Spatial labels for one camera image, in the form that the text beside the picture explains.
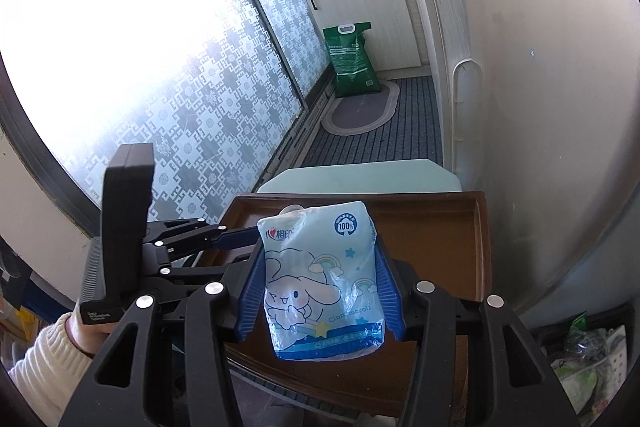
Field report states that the blue cartoon tissue pack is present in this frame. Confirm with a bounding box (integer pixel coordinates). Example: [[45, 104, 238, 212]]
[[257, 200, 385, 362]]

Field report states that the bag of trash on floor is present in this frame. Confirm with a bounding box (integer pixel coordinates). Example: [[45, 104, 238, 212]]
[[535, 303, 636, 426]]

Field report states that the white kitchen base cabinet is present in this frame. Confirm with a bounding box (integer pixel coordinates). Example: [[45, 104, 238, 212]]
[[306, 0, 472, 174]]

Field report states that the person's left hand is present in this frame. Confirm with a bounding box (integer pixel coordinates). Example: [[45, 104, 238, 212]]
[[65, 309, 116, 358]]

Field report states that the brown wooden tray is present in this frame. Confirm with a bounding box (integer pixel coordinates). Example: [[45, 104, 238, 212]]
[[227, 192, 491, 416]]

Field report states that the light green plastic stool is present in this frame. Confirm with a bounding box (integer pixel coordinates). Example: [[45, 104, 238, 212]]
[[257, 159, 462, 195]]

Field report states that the striped dark floor runner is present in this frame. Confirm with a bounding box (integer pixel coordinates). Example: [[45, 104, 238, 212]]
[[302, 76, 444, 167]]

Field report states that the grey oval floor mat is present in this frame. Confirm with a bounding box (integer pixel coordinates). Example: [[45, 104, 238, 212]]
[[321, 80, 400, 136]]

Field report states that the green rice bag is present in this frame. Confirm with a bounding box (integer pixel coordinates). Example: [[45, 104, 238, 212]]
[[322, 22, 381, 98]]

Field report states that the frosted patterned sliding door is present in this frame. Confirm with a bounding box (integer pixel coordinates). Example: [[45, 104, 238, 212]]
[[1, 0, 329, 234]]

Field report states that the white refrigerator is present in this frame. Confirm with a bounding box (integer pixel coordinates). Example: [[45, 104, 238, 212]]
[[457, 0, 639, 312]]

